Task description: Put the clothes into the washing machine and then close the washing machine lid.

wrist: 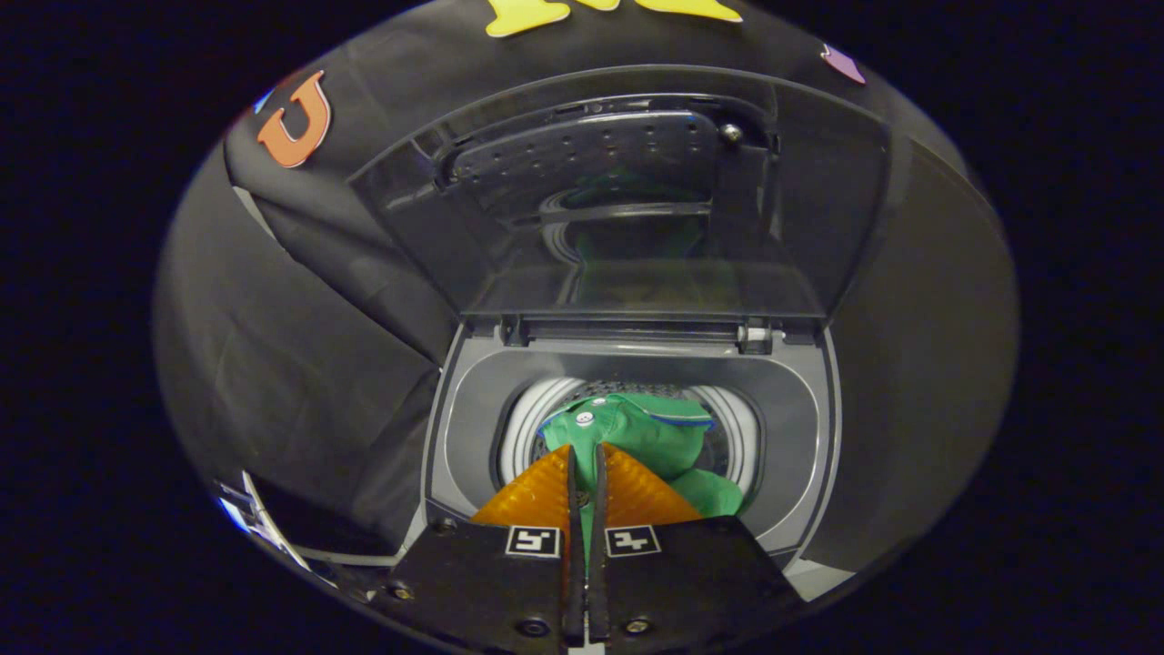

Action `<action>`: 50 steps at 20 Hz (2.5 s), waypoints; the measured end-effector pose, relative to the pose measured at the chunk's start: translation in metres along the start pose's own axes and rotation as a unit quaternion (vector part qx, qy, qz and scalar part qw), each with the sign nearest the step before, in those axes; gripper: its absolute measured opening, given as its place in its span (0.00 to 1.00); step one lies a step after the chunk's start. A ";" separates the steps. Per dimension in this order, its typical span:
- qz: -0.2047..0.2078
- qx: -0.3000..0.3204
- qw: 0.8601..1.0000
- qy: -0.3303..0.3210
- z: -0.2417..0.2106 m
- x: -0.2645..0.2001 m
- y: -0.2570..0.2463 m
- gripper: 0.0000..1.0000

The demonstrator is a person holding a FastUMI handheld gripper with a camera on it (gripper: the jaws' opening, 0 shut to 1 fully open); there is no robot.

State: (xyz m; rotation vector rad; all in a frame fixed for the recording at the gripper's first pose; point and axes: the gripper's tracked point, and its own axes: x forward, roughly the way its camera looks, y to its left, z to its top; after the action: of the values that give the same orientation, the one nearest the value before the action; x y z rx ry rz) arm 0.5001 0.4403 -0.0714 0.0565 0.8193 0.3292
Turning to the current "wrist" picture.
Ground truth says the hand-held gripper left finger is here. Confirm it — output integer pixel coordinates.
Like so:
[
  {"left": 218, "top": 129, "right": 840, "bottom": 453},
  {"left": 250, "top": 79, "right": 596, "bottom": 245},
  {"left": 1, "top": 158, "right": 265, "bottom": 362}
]
[{"left": 386, "top": 443, "right": 585, "bottom": 649}]

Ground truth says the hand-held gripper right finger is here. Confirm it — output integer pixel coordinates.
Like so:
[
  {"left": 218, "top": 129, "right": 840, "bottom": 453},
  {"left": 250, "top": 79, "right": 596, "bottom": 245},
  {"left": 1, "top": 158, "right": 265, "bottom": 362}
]
[{"left": 587, "top": 443, "right": 807, "bottom": 649}]

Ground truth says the green polo shirt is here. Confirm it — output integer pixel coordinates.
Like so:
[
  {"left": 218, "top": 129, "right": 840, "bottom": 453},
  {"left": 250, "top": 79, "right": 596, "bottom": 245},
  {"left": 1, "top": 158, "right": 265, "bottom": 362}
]
[{"left": 541, "top": 393, "right": 745, "bottom": 558}]

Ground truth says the grey washing machine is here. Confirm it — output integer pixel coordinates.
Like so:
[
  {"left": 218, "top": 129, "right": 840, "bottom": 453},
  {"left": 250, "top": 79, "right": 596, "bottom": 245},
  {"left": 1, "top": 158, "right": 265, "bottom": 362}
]
[{"left": 400, "top": 314, "right": 843, "bottom": 603}]

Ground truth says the dark washing machine lid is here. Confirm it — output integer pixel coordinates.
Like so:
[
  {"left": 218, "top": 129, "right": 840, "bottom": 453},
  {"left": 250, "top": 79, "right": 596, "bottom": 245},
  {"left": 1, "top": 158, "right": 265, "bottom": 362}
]
[{"left": 350, "top": 65, "right": 893, "bottom": 321}]

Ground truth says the black backdrop cloth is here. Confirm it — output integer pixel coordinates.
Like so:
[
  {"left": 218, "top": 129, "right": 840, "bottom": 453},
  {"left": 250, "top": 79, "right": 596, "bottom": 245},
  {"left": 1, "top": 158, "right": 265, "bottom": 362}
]
[{"left": 153, "top": 0, "right": 974, "bottom": 547}]

